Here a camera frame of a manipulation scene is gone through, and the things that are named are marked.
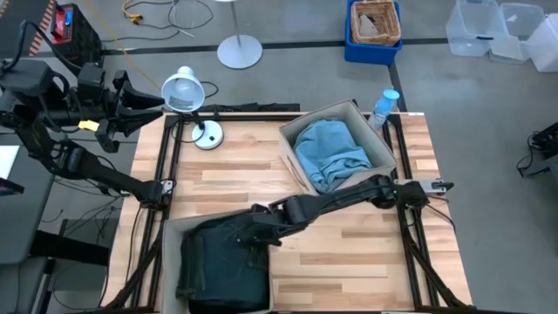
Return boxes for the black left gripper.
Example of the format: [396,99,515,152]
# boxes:
[77,63,167,154]

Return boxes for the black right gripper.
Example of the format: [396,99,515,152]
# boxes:
[236,202,292,247]

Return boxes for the black garment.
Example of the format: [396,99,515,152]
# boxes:
[175,213,271,313]

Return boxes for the blue denim jeans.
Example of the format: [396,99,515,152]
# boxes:
[292,119,374,195]

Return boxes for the white desk lamp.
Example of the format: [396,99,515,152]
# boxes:
[160,65,225,152]

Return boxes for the grey mesh side panel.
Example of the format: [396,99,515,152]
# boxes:
[160,208,275,314]

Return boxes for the red and black battery box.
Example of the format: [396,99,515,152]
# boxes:
[49,3,105,67]

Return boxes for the grey floor lamp stand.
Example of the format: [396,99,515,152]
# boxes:
[215,0,264,71]

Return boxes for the black case with hazard stripes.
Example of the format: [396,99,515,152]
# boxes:
[0,0,58,58]

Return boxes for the cardboard box with blue cloth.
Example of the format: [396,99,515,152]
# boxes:
[277,99,398,197]

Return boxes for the dark grey side desk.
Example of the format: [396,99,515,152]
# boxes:
[0,143,56,314]

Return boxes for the clear plastic water bottle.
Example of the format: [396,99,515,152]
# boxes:
[367,88,401,131]

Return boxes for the blue plastic bin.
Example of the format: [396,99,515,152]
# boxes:
[344,0,404,67]

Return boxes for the brown wicker basket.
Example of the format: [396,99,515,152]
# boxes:
[349,0,403,48]

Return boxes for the clear plastic storage bin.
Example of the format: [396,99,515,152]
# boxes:
[445,0,509,58]
[487,3,547,65]
[525,12,558,73]

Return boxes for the yellow floor cable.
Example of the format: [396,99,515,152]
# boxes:
[82,0,163,91]

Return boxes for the black aluminium table frame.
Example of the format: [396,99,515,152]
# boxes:
[103,111,471,314]

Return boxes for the black floor cable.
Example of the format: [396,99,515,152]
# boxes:
[121,0,215,41]

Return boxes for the black equipment with cables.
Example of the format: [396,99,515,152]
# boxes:
[515,120,558,181]

